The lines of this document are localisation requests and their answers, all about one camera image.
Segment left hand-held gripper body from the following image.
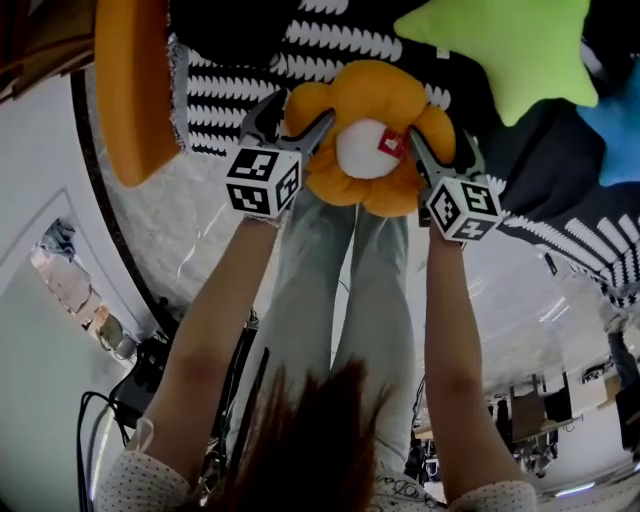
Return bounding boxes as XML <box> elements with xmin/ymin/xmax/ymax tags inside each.
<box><xmin>225</xmin><ymin>135</ymin><xmax>304</xmax><ymax>220</ymax></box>

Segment pile of clothes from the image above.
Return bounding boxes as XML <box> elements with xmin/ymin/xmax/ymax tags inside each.
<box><xmin>29</xmin><ymin>217</ymin><xmax>137</xmax><ymax>359</ymax></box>

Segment person's white dotted shirt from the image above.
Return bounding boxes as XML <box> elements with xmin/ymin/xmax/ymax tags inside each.
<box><xmin>97</xmin><ymin>414</ymin><xmax>539</xmax><ymax>512</ymax></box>

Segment orange flower plush toy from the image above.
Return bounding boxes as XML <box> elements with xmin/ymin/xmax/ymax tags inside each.
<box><xmin>283</xmin><ymin>60</ymin><xmax>457</xmax><ymax>219</ymax></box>

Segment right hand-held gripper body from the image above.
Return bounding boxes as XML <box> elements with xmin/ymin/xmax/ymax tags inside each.
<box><xmin>417</xmin><ymin>172</ymin><xmax>503</xmax><ymax>245</ymax></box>

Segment person's right forearm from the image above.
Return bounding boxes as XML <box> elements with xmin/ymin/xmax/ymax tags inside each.
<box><xmin>423</xmin><ymin>227</ymin><xmax>526</xmax><ymax>501</ymax></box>

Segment black white striped blanket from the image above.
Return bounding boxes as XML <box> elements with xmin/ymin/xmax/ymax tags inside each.
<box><xmin>167</xmin><ymin>0</ymin><xmax>640</xmax><ymax>309</ymax></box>

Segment blue star plush toy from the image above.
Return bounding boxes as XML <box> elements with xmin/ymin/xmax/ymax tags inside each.
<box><xmin>574</xmin><ymin>64</ymin><xmax>640</xmax><ymax>187</ymax></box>

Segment green star plush toy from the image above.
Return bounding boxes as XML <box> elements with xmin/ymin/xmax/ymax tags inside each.
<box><xmin>393</xmin><ymin>0</ymin><xmax>600</xmax><ymax>128</ymax></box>

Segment person's left forearm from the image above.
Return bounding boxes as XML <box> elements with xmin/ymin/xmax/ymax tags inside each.
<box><xmin>142</xmin><ymin>215</ymin><xmax>281</xmax><ymax>481</ymax></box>

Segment person's light jeans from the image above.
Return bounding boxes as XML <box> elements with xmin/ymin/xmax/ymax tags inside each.
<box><xmin>229</xmin><ymin>187</ymin><xmax>416</xmax><ymax>471</ymax></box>

